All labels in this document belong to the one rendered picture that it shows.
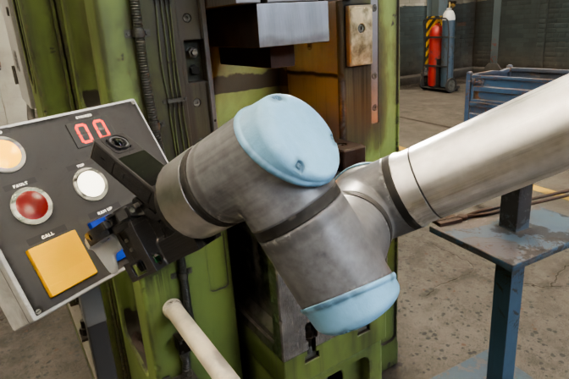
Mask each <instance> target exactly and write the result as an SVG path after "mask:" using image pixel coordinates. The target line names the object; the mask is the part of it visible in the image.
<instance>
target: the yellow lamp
mask: <svg viewBox="0 0 569 379"><path fill-rule="evenodd" d="M20 160H21V152H20V150H19V148H18V147H17V146H16V145H15V144H13V143H12V142H9V141H6V140H0V167H1V168H12V167H15V166H16V165H17V164H19V162H20Z"/></svg>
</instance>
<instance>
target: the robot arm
mask: <svg viewBox="0 0 569 379"><path fill-rule="evenodd" d="M91 159H92V160H93V161H94V162H96V163H97V164H98V165H99V166H101V167H102V168H103V169H104V170H106V171H107V172H108V173H109V174H111V175H112V176H113V177H114V178H115V179H117V180H118V181H119V182H120V183H121V184H122V185H123V186H124V187H125V188H127V189H128V190H129V191H130V192H132V193H133V194H134V195H135V196H136V197H135V198H133V200H132V202H131V203H129V204H127V205H125V206H122V207H120V208H119V209H117V210H116V211H114V212H112V213H110V214H109V215H107V216H106V217H105V218H106V220H105V221H103V222H101V223H100V224H98V225H97V226H95V227H94V228H92V229H91V230H89V231H88V232H87V233H86V235H85V237H86V238H85V242H86V246H87V248H88V250H93V251H94V252H95V253H96V254H97V256H98V257H99V259H100V260H101V262H102V263H103V265H104V266H105V267H106V268H107V269H108V271H109V272H111V273H112V274H116V273H117V272H118V271H119V266H118V262H117V257H116V255H117V253H118V252H119V251H121V249H122V250H123V252H124V254H125V256H126V258H127V259H128V261H129V263H127V264H125V265H124V268H125V270H126V271H127V273H128V274H129V276H130V279H131V281H132V283H133V282H135V281H137V280H140V279H142V278H144V277H146V276H148V275H150V274H153V273H154V272H157V271H158V270H160V269H162V268H163V267H165V266H167V265H168V264H170V263H172V262H174V261H177V260H178V259H180V258H183V257H185V256H187V255H189V254H191V253H193V252H195V251H198V250H200V249H201V248H203V247H204V246H206V245H207V244H209V243H211V242H212V241H214V240H215V239H217V238H219V237H220V236H222V234H221V233H220V232H222V231H224V230H226V229H228V228H231V227H233V226H234V225H236V224H239V223H241V222H244V221H246V224H247V225H248V227H249V229H250V230H251V231H252V233H253V234H254V236H255V237H256V239H257V241H258V243H259V244H260V245H261V246H262V248H263V250H264V251H265V253H266V255H267V256H268V258H269V260H270V261H271V262H272V263H273V266H274V267H275V269H276V270H277V272H278V273H279V275H280V276H281V278H282V279H283V281H284V283H285V284H286V286H287V287H288V289H289V291H290V292H291V293H292V295H293V296H294V298H295V299H296V302H297V303H298V305H299V306H300V307H301V313H302V314H303V315H306V316H307V318H308V320H309V321H310V322H311V324H312V325H313V326H314V327H315V329H316V330H317V331H318V332H320V333H322V334H324V335H329V336H336V335H341V334H346V333H348V332H351V331H355V330H357V329H359V328H361V327H364V326H366V325H367V324H369V323H370V322H372V321H374V320H376V319H377V318H379V317H380V316H381V315H383V313H385V311H387V310H388V309H389V308H390V307H391V306H392V305H393V304H394V302H395V301H396V299H397V297H398V295H399V292H400V285H399V283H398V281H397V280H396V274H395V272H392V271H391V270H390V268H389V266H388V265H387V263H386V261H385V259H386V256H387V254H388V251H389V247H390V244H391V241H392V239H394V238H397V237H399V236H401V235H404V234H406V233H410V232H412V231H415V230H418V229H419V228H423V227H426V226H428V225H429V224H430V223H431V222H433V221H436V220H438V219H440V218H443V217H447V216H449V215H451V214H454V213H456V212H459V211H462V210H465V209H467V208H469V207H472V206H475V205H478V204H481V203H483V202H485V201H487V200H492V199H494V198H496V197H499V196H501V195H505V194H507V193H510V192H512V191H514V190H518V189H520V188H523V187H525V186H528V185H530V184H534V183H537V182H538V181H541V180H544V179H547V178H549V177H552V176H555V175H556V174H559V173H563V172H565V171H568V170H569V74H566V75H564V76H561V77H560V78H558V79H556V80H553V81H551V82H549V83H547V84H545V85H542V86H540V87H539V88H536V89H534V90H532V91H529V92H528V93H526V94H523V95H521V96H519V97H517V98H515V99H512V100H510V101H508V102H506V103H504V104H502V105H499V106H498V107H495V108H493V109H491V110H489V111H487V112H485V113H482V114H480V115H478V116H476V117H474V118H471V119H469V120H467V121H466V122H463V123H461V124H458V125H457V126H455V127H453V128H450V129H447V130H446V131H444V132H442V133H439V134H437V135H435V136H433V137H431V138H429V139H426V140H424V141H422V142H420V143H418V144H416V145H414V146H411V147H409V148H407V149H405V150H403V151H400V152H394V153H392V154H390V155H388V156H386V157H383V158H380V159H378V160H377V161H375V162H361V163H358V164H355V165H352V166H350V167H348V168H346V169H345V170H344V171H342V172H341V173H340V174H339V175H337V177H336V178H335V179H334V176H335V174H336V173H337V170H338V167H339V163H340V155H339V150H338V146H337V144H336V143H335V142H334V138H333V134H332V132H331V130H330V128H329V126H328V125H327V124H326V123H325V121H324V120H323V119H322V117H321V116H320V115H319V114H318V113H317V112H316V111H315V110H314V109H313V108H312V107H310V106H309V105H308V104H306V103H305V102H304V101H302V100H300V99H298V98H296V97H294V96H290V95H286V94H272V95H269V96H265V97H264V98H263V99H261V100H259V101H258V102H256V103H254V104H252V105H250V106H247V107H243V108H242V109H241V110H240V111H239V112H238V113H237V114H236V115H235V116H234V117H233V118H232V119H231V120H230V121H228V122H227V123H225V124H224V125H222V126H221V127H219V128H218V129H216V130H215V131H213V132H212V133H211V134H210V135H208V136H207V137H205V138H204V139H202V140H201V141H199V142H198V143H196V144H195V145H194V146H191V147H190V148H189V149H187V150H186V151H184V152H183V153H181V154H180V155H178V156H177V157H176V158H175V159H173V160H172V161H170V162H169V163H168V164H166V165H163V164H162V163H161V162H160V161H159V160H158V159H157V158H155V157H154V156H153V155H151V154H150V153H149V152H148V151H146V150H145V149H143V148H142V147H141V146H139V145H138V144H137V143H136V142H134V141H133V140H132V139H131V138H130V137H129V136H128V135H126V134H125V133H123V132H118V133H116V134H112V135H107V136H103V137H100V138H97V139H94V143H93V147H92V150H91ZM133 265H135V266H138V267H139V269H140V271H141V272H144V271H145V270H146V269H147V270H148V272H146V273H144V274H142V275H140V276H139V277H138V275H137V273H136V272H135V269H134V267H133Z"/></svg>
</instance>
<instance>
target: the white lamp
mask: <svg viewBox="0 0 569 379"><path fill-rule="evenodd" d="M78 186H79V188H80V190H81V191H82V192H83V193H84V194H86V195H89V196H98V195H100V194H101V193H102V192H103V190H104V182H103V179H102V177H101V176H100V175H99V174H97V173H94V172H92V171H86V172H83V173H82V174H81V175H80V176H79V177H78Z"/></svg>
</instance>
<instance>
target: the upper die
mask: <svg viewBox="0 0 569 379"><path fill-rule="evenodd" d="M206 17H207V33H208V41H209V46H210V47H256V48H261V47H278V46H287V45H296V44H305V43H314V42H323V41H329V10H328V1H313V2H292V3H255V4H248V5H242V6H235V7H229V8H217V9H211V10H206Z"/></svg>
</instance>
